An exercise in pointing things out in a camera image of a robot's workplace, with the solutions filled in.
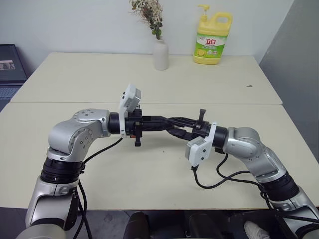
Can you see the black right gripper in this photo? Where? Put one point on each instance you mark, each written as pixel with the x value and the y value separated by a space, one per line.
pixel 202 128

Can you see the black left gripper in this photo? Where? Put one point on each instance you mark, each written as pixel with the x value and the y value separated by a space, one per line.
pixel 133 125

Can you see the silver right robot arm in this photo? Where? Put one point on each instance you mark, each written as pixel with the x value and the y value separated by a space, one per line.
pixel 249 149

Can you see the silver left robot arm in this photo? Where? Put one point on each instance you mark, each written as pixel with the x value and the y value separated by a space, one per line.
pixel 67 134

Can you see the white ceramic vase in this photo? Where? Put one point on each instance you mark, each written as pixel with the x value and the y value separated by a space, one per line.
pixel 160 56

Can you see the yellow dish soap pump bottle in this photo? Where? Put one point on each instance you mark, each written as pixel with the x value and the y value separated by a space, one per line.
pixel 211 37

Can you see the dark rounded shape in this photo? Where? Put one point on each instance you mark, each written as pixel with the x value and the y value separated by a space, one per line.
pixel 137 225

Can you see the dried flower bouquet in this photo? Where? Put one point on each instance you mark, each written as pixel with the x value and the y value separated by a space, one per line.
pixel 149 15

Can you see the white shoe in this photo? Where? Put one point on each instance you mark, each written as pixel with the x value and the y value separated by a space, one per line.
pixel 256 230

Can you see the black laptop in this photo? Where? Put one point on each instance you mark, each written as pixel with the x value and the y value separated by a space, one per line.
pixel 11 66

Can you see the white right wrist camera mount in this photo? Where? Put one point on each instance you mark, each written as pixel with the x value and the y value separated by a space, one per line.
pixel 199 149

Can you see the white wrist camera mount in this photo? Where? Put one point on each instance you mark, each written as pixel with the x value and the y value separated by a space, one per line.
pixel 199 149
pixel 129 95

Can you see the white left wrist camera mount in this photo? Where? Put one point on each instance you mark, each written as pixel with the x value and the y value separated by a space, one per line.
pixel 129 95

